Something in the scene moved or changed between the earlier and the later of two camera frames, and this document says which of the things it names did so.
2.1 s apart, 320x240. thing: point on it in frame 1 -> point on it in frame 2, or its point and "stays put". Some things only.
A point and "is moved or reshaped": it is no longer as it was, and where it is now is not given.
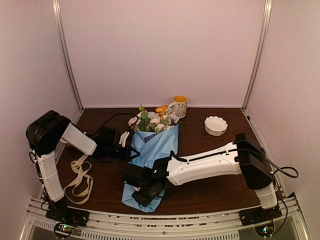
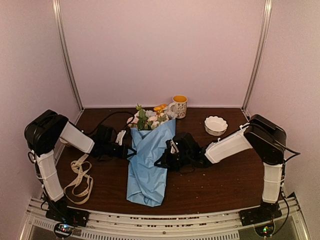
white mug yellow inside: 179,107 stays put
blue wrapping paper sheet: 152,148 is moved or reshaped
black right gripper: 142,201 -> 165,160
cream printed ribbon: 79,191 stays put
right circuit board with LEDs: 265,230 stays put
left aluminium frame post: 57,7 stays put
